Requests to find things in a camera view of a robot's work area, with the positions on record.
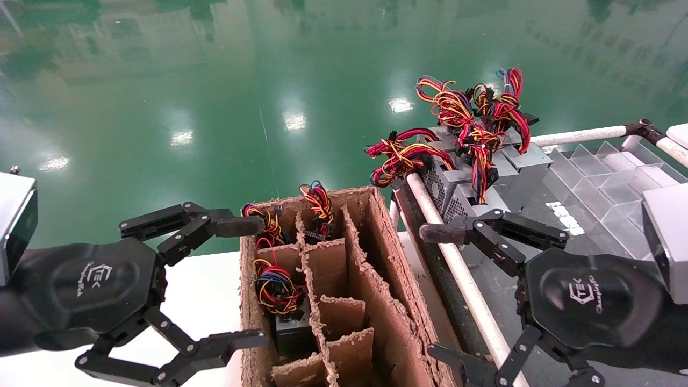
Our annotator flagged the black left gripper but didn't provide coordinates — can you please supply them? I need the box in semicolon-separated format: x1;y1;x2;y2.
15;202;269;387

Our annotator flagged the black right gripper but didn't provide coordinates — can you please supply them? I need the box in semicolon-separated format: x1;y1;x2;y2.
419;209;668;387

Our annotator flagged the black conveyor side beam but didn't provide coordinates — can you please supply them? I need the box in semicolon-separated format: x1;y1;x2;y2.
391;180;498;387

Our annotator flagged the white label sticker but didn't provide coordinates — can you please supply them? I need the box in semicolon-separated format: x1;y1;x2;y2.
545;201;586;237

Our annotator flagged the torn cardboard divider box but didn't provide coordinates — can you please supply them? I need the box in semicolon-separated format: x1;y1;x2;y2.
239;185;457;387

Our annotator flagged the clear acrylic divider tray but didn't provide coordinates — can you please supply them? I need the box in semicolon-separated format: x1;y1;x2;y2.
542;141;688;260

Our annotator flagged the black tube joint connector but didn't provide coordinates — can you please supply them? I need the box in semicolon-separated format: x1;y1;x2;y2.
625;118;667;146

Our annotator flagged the white board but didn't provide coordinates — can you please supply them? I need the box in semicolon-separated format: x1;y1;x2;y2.
665;123;688;149

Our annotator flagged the long white rail tube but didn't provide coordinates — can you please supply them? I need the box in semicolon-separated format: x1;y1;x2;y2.
406;172;531;387

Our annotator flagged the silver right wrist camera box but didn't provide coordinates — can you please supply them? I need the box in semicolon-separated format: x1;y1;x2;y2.
642;183;688;305

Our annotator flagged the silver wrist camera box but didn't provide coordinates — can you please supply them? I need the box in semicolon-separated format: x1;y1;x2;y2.
0;166;39;285
642;183;688;305

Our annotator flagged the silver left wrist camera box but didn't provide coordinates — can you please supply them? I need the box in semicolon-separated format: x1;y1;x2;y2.
0;166;39;285

